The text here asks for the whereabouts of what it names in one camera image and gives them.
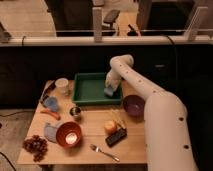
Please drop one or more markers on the white paper cup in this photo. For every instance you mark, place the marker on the white paper cup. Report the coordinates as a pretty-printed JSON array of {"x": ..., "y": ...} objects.
[{"x": 62, "y": 84}]

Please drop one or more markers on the orange fruit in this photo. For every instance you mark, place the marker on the orange fruit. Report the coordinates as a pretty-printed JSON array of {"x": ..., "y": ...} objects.
[{"x": 110, "y": 127}]

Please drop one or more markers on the yellow fries bundle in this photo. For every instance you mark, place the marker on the yellow fries bundle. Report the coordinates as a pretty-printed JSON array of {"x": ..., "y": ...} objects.
[{"x": 116, "y": 117}]

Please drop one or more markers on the white horizontal rail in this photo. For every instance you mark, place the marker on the white horizontal rail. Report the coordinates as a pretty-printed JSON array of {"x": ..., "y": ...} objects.
[{"x": 105, "y": 41}]

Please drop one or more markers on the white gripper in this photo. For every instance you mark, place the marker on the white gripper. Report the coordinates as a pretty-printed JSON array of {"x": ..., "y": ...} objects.
[{"x": 113, "y": 80}]

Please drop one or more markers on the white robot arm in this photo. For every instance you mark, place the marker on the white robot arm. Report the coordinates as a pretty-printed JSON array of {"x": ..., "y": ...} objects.
[{"x": 168, "y": 145}]

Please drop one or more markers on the orange bowl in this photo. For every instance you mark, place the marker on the orange bowl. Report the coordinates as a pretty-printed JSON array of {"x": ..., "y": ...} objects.
[{"x": 68, "y": 134}]

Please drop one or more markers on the metal can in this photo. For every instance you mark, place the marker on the metal can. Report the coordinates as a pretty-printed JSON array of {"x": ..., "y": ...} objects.
[{"x": 75, "y": 112}]

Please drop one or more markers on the silver fork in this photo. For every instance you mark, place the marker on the silver fork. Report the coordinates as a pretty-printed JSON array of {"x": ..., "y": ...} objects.
[{"x": 97, "y": 149}]

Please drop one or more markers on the orange carrot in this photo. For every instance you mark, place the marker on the orange carrot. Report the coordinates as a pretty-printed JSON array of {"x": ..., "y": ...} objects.
[{"x": 53, "y": 114}]

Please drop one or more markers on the blue plush toy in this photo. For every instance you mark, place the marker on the blue plush toy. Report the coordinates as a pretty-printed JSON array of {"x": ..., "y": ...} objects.
[{"x": 51, "y": 103}]

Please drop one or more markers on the grey blue cloth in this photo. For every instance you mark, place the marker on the grey blue cloth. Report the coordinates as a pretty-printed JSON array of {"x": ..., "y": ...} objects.
[{"x": 50, "y": 131}]

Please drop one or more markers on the bunch of dark grapes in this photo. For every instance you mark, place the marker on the bunch of dark grapes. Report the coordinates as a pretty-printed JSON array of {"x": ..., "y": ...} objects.
[{"x": 37, "y": 146}]

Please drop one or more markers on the green plastic tray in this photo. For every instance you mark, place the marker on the green plastic tray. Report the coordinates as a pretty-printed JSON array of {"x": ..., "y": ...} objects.
[{"x": 88, "y": 89}]

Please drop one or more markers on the purple bowl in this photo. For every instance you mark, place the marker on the purple bowl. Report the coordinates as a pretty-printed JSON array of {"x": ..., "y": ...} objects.
[{"x": 134, "y": 105}]

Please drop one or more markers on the black rectangular block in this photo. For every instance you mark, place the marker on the black rectangular block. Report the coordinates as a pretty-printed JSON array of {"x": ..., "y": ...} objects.
[{"x": 116, "y": 137}]

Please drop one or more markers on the dark spatula tool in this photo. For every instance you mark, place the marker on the dark spatula tool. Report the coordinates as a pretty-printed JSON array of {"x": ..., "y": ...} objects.
[{"x": 47, "y": 91}]

